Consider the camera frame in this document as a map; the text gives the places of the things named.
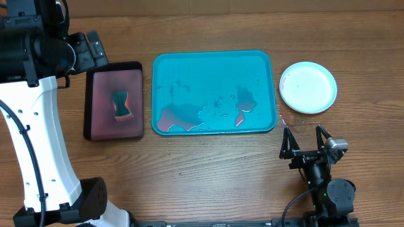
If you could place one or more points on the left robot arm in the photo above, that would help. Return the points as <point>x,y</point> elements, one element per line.
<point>37,50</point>

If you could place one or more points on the black tray with red liquid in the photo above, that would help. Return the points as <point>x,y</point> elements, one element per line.
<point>101,83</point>

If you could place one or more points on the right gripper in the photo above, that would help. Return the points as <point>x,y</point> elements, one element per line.
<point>290,148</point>

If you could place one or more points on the teal plastic tray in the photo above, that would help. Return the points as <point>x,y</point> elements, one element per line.
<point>204,93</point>

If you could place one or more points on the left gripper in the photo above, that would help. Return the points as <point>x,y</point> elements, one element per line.
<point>96,58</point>

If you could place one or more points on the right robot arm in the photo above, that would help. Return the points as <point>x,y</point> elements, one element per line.
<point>333,199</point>

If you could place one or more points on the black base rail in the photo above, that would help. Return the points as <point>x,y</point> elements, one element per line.
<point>275,222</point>

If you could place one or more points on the light blue plate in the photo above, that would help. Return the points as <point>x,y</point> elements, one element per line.
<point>308,87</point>

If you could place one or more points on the green and orange sponge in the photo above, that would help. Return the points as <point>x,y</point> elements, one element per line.
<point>120,100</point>

